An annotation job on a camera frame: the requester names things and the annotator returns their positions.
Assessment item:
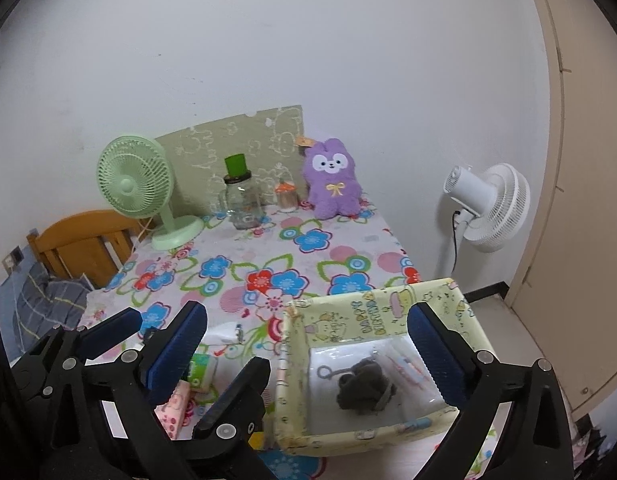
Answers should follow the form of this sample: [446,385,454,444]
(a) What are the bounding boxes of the green patterned board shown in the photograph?
[154,105,309,218]

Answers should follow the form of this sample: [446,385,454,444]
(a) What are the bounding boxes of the beige wardrobe door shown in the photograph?
[503,0,617,417]

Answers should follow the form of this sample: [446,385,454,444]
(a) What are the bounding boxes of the pink striped plastic packet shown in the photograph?
[373,342,429,386]

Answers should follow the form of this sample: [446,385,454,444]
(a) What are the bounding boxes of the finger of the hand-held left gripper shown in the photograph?
[11,309,142,398]
[183,357,272,480]

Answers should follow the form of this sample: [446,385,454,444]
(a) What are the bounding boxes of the black fan cable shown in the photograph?
[451,210,463,277]

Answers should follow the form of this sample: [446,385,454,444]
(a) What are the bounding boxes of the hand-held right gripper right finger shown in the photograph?
[407,302,575,480]

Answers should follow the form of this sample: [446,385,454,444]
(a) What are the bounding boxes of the white standing fan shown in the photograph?
[443,162,532,281]

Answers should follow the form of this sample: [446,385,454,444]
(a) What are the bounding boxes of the yellow fabric storage box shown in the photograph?
[273,277,494,458]

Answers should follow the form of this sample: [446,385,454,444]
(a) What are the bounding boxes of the grey plaid bedding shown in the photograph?
[0,262,96,351]

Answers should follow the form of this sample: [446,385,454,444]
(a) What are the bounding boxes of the wall socket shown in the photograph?
[2,246,25,273]

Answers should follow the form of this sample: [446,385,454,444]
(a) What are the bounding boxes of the wooden headboard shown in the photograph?
[27,210,149,291]

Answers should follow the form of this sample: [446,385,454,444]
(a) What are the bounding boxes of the floral tablecloth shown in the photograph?
[81,195,494,480]

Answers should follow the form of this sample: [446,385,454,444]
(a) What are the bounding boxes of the small bottle with orange lid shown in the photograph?
[274,180,298,212]

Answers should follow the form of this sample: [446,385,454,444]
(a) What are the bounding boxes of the white plastic packet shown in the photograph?
[203,321,289,361]

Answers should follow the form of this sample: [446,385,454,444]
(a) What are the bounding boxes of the green desk fan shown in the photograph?
[97,135,205,251]

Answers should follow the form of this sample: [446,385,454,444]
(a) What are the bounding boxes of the glass jar mug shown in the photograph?
[216,172,263,231]

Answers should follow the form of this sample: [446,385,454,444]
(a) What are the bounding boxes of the purple plush bunny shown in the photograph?
[296,136,364,220]

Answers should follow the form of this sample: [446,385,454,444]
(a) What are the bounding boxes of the green plastic cup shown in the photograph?
[224,154,249,181]

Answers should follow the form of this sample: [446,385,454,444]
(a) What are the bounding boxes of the green tissue packet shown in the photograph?
[186,352,219,393]

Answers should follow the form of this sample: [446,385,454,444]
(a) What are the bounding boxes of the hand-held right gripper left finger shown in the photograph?
[44,301,208,480]

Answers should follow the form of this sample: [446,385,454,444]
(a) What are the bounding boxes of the grey plush keychain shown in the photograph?
[316,357,397,416]

